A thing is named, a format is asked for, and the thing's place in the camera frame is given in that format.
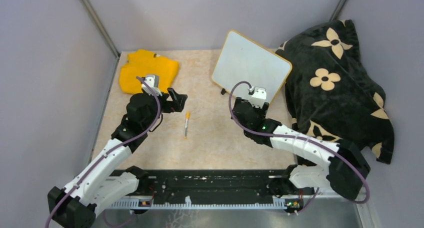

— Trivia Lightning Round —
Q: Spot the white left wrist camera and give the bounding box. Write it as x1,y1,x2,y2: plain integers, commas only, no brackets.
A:
141,74,163,97

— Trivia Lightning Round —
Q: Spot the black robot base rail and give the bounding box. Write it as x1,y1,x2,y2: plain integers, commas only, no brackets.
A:
109,168,306,214

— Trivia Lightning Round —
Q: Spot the black floral blanket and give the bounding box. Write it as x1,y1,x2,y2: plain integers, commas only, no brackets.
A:
275,20,395,164

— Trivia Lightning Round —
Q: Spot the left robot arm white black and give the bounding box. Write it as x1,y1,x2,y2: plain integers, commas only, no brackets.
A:
45,88,188,227

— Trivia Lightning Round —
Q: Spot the left corner metal post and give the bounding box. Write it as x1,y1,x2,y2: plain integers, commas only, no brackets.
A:
80,0,121,58

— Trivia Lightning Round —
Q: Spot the right corner metal post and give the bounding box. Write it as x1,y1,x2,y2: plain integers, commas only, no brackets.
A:
329,0,348,22

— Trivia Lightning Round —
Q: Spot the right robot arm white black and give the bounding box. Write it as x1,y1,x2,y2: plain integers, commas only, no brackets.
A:
228,97,371,203

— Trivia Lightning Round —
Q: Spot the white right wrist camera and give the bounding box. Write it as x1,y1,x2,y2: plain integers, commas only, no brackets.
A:
248,86,267,109

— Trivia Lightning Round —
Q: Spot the yellow framed whiteboard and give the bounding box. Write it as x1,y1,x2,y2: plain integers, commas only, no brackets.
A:
211,30,293,104

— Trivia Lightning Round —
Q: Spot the white marker pen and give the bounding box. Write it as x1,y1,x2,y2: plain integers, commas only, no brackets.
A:
183,112,190,139

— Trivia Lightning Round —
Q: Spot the yellow folded cloth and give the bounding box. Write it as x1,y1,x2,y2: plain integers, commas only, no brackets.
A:
118,50,180,94

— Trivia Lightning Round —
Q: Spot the corner metal post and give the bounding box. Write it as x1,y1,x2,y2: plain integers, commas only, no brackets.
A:
80,0,121,58
329,0,348,22

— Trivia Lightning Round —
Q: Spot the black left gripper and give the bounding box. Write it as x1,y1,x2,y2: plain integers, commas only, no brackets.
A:
142,87,188,129

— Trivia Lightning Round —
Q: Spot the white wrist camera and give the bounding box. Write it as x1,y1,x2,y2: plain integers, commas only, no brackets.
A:
141,74,163,97
248,86,267,109

